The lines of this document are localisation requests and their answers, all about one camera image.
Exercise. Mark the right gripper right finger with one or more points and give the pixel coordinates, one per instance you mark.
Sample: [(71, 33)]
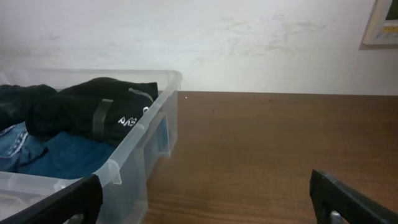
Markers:
[(335, 202)]

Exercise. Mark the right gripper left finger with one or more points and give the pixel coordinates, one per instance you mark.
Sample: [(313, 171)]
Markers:
[(80, 202)]

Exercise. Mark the blue taped sweater bundle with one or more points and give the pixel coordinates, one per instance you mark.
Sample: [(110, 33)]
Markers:
[(69, 157)]

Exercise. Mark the dark blue jeans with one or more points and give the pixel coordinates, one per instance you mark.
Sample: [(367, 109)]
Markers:
[(19, 148)]

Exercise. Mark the large black taped cloth bundle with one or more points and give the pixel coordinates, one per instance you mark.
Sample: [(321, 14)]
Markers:
[(102, 109)]

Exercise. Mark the small black taped cloth roll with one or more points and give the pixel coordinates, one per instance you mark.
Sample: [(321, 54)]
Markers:
[(16, 101)]

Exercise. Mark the clear plastic storage bin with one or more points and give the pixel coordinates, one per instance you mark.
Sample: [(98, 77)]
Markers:
[(124, 175)]

